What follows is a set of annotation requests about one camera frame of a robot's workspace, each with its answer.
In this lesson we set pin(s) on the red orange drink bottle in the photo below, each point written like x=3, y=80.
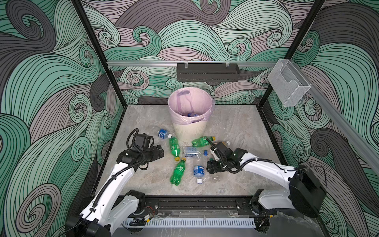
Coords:
x=226, y=143

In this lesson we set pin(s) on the clear bottle blue label white cap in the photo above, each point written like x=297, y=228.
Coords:
x=163, y=134

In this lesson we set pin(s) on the green soda bottle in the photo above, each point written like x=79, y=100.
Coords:
x=178, y=172
x=175, y=148
x=203, y=141

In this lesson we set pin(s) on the white slotted cable duct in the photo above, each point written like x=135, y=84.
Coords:
x=195, y=223

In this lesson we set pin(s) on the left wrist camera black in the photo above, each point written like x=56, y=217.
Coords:
x=139, y=142

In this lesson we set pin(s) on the clear acrylic wall holder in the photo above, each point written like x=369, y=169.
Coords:
x=288, y=82

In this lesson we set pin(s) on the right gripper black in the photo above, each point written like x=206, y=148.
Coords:
x=213, y=169

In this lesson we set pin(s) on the clear bottle green cap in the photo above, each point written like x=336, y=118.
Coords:
x=214, y=177

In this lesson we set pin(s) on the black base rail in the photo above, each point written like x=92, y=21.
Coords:
x=164, y=205

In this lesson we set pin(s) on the green soda bottle by bin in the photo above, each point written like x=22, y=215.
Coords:
x=203, y=141

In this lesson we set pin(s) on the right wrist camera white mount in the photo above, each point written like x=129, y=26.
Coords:
x=220, y=149

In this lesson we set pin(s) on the pink plastic bin liner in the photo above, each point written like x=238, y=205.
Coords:
x=190, y=100

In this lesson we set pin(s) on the clear bottle pale blue label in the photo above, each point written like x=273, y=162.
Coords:
x=189, y=152

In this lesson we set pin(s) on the aluminium rail back wall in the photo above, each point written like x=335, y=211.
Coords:
x=150, y=63

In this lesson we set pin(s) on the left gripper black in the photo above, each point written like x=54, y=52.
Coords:
x=156, y=155

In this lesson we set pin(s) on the aluminium rail right wall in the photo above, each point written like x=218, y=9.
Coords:
x=325, y=93

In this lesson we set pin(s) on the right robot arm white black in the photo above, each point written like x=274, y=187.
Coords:
x=301, y=189

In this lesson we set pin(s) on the black wall-mounted tray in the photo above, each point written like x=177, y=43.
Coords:
x=208, y=72

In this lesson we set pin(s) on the aluminium rail wall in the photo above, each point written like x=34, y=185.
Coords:
x=150, y=63
x=325, y=93

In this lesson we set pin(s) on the cream ribbed waste bin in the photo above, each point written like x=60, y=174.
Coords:
x=189, y=132

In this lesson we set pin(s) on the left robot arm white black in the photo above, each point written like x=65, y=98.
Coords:
x=104, y=214

